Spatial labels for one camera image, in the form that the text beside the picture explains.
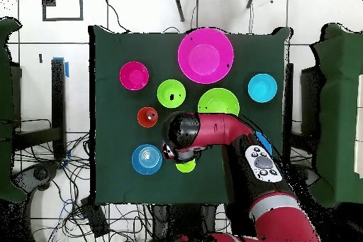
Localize lime green cup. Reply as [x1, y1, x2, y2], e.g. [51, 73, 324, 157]
[175, 159, 197, 174]

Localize medium blue bowl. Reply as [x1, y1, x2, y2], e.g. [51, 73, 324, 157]
[131, 143, 164, 175]

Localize orange cup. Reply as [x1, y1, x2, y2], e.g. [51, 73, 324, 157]
[137, 106, 160, 129]

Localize dark green table cloth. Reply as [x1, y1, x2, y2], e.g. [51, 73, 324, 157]
[90, 25, 291, 206]

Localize small green bowl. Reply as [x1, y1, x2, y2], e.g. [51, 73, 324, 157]
[156, 79, 187, 109]

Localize large green bowl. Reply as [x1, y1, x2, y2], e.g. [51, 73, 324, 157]
[197, 87, 241, 116]

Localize small red-pink bowl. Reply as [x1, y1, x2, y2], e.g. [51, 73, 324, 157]
[118, 60, 150, 92]

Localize black power box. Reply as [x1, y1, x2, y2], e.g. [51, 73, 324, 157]
[79, 196, 112, 238]

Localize large blue bowl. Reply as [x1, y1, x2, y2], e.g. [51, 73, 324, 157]
[254, 131, 274, 157]

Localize large pink bowl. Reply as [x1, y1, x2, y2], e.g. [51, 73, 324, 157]
[177, 27, 235, 84]

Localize small light blue bowl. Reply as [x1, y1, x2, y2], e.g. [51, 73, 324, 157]
[247, 73, 279, 104]

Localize black wheel base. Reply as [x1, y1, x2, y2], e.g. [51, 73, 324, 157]
[22, 162, 59, 191]
[290, 163, 318, 191]

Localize green covered side table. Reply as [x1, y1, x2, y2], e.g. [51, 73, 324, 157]
[311, 23, 363, 208]
[0, 17, 26, 203]

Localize tangle of black cables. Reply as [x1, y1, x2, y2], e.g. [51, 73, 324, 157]
[13, 118, 148, 242]

